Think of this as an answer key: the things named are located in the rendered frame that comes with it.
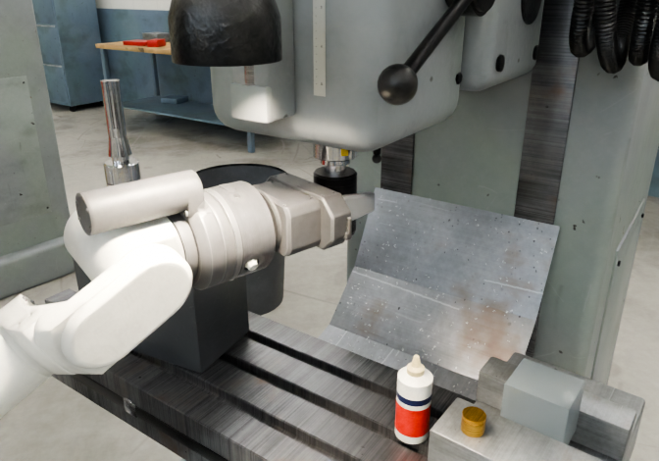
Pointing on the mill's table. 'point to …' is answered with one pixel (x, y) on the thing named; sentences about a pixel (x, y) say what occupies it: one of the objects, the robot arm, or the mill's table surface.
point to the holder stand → (196, 325)
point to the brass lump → (473, 422)
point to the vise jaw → (494, 440)
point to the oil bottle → (413, 402)
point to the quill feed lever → (406, 80)
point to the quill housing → (359, 57)
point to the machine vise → (599, 415)
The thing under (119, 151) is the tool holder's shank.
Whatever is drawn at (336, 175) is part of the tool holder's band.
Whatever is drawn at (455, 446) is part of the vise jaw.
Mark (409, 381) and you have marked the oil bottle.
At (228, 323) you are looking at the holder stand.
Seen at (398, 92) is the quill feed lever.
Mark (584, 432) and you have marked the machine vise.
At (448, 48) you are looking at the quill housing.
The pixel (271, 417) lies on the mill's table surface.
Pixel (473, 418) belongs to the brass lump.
